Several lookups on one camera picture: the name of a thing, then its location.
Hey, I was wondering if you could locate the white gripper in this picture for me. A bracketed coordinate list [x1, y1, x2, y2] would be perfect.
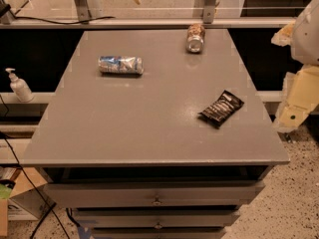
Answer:
[271, 22, 319, 132]

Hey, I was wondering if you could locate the blue silver redbull can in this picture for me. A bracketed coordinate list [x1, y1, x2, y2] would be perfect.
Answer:
[98, 56, 144, 75]

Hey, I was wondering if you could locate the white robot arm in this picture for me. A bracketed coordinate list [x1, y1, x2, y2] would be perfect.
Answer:
[271, 0, 319, 132]

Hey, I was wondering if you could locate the brown patterned drink can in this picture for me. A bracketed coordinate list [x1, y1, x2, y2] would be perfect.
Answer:
[185, 24, 205, 53]

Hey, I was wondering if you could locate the black snack packet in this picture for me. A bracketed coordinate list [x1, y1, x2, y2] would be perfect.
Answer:
[199, 90, 244, 128]

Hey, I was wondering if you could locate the grey drawer cabinet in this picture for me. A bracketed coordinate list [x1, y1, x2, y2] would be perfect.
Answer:
[21, 29, 291, 239]

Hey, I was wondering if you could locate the top grey drawer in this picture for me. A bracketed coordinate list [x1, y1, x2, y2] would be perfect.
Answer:
[45, 181, 265, 208]

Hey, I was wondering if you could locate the grey drawer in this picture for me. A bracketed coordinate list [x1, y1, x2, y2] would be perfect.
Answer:
[45, 181, 265, 208]
[74, 208, 239, 228]
[92, 228, 226, 239]

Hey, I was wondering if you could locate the middle grey drawer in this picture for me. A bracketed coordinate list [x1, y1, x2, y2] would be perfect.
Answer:
[74, 208, 239, 228]

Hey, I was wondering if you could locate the white pump sanitizer bottle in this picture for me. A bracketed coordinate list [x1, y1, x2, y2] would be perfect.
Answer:
[6, 68, 34, 103]

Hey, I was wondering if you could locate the bottom grey drawer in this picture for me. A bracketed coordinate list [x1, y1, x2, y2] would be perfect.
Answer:
[92, 228, 226, 239]

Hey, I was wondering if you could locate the cardboard box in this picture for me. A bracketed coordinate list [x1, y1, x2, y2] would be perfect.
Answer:
[0, 167, 53, 236]

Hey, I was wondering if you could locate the green object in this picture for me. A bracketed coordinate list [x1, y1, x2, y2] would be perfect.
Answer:
[0, 180, 15, 199]

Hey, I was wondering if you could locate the grey metal bracket right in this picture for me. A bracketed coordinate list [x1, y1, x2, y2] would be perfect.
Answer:
[202, 0, 217, 24]

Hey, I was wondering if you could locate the grey metal bracket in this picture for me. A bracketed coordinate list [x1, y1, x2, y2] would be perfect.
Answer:
[74, 0, 91, 21]
[202, 0, 217, 24]

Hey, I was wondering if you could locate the grey metal bracket left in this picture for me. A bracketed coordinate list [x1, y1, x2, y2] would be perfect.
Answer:
[74, 0, 91, 21]

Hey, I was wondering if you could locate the black cable on ledge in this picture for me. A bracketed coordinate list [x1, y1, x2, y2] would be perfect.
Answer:
[13, 15, 116, 26]

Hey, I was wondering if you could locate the black cable on floor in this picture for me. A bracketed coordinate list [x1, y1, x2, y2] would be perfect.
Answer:
[0, 95, 72, 239]

